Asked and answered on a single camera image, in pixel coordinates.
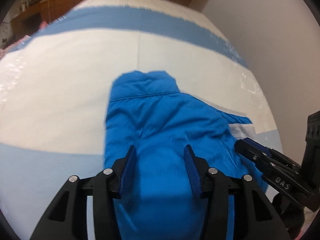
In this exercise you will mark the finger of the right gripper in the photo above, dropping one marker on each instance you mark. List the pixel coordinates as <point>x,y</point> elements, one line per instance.
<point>280,172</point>

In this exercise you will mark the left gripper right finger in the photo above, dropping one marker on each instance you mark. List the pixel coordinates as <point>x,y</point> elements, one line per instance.
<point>236,207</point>

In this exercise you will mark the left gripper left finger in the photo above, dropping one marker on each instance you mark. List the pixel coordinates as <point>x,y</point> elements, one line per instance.
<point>66,215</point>

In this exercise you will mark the blue puffer jacket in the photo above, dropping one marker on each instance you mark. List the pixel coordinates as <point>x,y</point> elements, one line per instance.
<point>148,111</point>

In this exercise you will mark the blue and white bedspread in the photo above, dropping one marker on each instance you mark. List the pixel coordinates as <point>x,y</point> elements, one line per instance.
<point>55,88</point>

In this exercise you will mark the pink floral quilt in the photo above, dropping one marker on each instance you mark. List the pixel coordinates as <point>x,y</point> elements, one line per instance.
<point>20,40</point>

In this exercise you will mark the wooden desk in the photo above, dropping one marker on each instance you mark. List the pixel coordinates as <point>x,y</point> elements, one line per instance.
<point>29,21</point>

